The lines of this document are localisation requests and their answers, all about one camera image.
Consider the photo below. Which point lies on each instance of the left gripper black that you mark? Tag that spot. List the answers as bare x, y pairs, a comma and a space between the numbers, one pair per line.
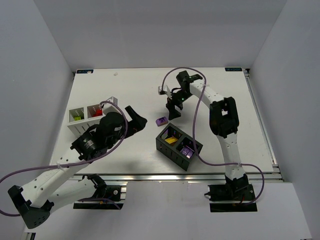
130, 122

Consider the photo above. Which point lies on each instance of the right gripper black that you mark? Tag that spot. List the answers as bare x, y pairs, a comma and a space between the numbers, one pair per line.
173, 104

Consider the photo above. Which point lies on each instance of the yellow lego plate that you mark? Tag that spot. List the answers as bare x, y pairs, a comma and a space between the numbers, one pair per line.
171, 140

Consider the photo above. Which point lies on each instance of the black two-compartment container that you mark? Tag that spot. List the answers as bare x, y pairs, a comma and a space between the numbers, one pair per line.
173, 152

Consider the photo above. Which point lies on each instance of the long red lego brick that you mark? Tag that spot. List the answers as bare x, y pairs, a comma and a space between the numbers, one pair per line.
97, 112

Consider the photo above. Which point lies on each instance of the purple pink lego slope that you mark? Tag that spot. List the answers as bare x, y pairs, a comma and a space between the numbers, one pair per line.
185, 151

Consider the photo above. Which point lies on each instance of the purple lego piece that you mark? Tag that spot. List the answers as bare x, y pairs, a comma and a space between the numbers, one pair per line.
189, 154

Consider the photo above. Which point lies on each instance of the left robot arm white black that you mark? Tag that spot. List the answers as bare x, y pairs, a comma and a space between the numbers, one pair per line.
37, 200

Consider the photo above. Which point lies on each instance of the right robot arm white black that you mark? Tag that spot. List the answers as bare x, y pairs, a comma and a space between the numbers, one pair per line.
223, 122

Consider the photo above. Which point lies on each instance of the small lilac lego brick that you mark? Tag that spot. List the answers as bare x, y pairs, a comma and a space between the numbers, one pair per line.
161, 121

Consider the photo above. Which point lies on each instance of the white two-compartment container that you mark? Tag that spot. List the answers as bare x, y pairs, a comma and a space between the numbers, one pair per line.
80, 126

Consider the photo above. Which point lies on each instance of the right blue table label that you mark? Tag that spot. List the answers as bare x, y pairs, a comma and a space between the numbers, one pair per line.
233, 69

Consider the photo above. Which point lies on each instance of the blue table label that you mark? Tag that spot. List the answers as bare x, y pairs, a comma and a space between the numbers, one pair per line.
84, 71
233, 69

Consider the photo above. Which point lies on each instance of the left blue table label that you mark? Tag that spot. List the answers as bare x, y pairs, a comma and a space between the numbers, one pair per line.
84, 71

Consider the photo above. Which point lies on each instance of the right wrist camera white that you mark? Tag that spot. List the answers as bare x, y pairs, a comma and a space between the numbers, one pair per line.
165, 90

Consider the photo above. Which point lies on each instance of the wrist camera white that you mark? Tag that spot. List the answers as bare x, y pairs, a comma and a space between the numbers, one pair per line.
165, 90
109, 105

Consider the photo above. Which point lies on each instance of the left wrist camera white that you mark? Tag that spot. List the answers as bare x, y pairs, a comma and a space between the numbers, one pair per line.
109, 105

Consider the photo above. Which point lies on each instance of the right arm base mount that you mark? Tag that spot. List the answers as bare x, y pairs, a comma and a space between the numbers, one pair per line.
222, 199

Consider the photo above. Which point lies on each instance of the aluminium front rail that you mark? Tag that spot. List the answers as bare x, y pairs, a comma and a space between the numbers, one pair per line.
182, 177

